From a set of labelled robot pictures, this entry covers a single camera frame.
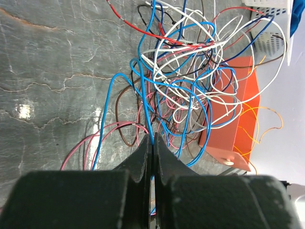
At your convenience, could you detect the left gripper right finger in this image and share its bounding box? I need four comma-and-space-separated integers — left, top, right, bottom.
153, 133, 199, 229

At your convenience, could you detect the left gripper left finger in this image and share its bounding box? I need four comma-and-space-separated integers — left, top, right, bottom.
114, 135, 152, 229

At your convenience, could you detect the blue wire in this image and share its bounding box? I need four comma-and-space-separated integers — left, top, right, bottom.
91, 57, 213, 171

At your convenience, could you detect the yellow wire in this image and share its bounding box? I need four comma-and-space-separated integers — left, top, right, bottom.
234, 54, 284, 176

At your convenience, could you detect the multicoloured wire pile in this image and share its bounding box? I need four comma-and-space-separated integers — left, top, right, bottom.
61, 0, 286, 171

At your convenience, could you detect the orange plastic tray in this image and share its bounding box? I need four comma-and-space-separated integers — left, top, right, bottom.
199, 56, 260, 171

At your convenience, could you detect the right white plastic basket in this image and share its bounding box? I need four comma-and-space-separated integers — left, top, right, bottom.
242, 0, 294, 65

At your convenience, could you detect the blue fleece cloth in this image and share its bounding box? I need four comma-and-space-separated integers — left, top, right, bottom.
290, 0, 305, 37

